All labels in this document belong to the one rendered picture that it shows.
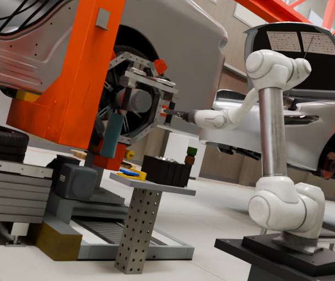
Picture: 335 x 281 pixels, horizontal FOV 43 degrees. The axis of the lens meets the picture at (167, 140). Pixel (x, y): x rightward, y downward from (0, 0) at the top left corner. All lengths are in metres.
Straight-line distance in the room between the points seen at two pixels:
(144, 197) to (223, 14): 8.56
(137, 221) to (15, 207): 0.57
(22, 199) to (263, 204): 1.10
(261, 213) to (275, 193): 0.10
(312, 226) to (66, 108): 1.20
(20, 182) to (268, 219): 1.12
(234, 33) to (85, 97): 8.77
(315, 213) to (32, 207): 1.28
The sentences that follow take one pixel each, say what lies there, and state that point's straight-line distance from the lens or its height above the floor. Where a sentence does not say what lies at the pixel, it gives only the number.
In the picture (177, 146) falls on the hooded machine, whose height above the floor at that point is 0.60.
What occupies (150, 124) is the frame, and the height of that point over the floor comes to 0.74.
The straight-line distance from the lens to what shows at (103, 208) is 2.72.
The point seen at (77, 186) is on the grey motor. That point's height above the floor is 0.31.
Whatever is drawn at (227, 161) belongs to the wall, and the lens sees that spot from 11.02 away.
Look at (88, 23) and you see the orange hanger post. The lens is 2.07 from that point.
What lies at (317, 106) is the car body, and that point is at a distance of 4.91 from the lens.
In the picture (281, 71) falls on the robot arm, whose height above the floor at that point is 1.06.
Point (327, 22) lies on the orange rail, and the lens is 9.28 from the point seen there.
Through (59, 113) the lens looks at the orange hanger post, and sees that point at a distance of 2.06.
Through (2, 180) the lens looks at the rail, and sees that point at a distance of 2.05.
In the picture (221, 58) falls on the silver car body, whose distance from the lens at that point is 3.41.
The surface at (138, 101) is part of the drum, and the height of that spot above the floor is 0.84.
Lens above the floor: 0.66
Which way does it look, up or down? level
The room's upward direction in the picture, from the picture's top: 14 degrees clockwise
